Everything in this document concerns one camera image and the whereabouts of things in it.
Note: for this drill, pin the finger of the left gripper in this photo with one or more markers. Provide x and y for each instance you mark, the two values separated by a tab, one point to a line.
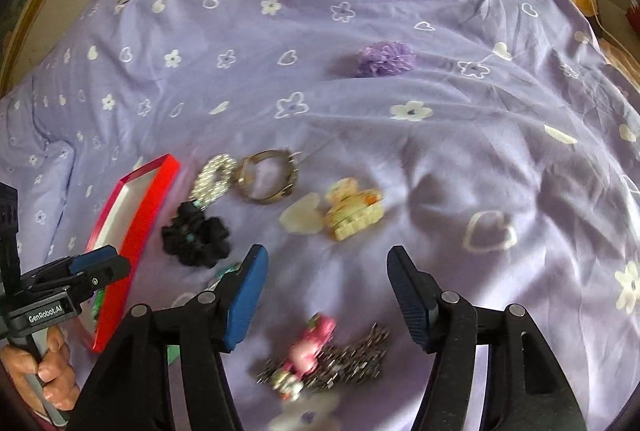
46	274
85	275

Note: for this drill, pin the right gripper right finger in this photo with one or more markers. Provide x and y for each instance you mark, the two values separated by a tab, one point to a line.
417	295

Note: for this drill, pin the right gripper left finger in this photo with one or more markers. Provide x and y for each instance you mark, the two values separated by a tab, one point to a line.
239	295

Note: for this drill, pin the black fabric scrunchie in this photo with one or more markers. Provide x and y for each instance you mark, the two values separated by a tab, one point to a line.
194	239

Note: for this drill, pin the pink cartoon hair clip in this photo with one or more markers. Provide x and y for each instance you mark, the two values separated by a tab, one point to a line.
302	358

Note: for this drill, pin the yellow translucent hair claw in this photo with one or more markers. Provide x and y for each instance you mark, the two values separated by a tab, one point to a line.
352	209

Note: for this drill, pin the gold wrist watch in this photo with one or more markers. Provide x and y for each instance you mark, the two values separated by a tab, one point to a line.
268	176

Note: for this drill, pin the red jewelry box tray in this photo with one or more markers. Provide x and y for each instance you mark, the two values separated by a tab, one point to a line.
125	223

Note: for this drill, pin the person's left hand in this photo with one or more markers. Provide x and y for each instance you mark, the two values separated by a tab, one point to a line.
60	387

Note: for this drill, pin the purple floral bed quilt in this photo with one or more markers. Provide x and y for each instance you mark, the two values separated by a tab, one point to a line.
503	140

